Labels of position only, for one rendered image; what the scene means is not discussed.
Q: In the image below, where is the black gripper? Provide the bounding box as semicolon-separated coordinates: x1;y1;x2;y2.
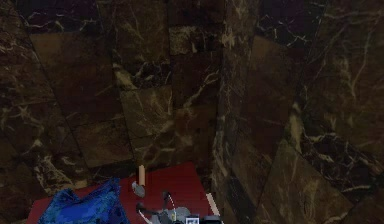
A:
135;190;192;224

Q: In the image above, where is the blue patterned cap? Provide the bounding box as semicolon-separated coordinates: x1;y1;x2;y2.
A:
37;177;132;224

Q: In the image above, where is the small grey object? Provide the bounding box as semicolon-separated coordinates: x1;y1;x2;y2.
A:
131;180;147;199

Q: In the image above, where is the red furniture with beige posts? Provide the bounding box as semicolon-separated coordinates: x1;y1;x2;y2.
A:
25;161;222;224

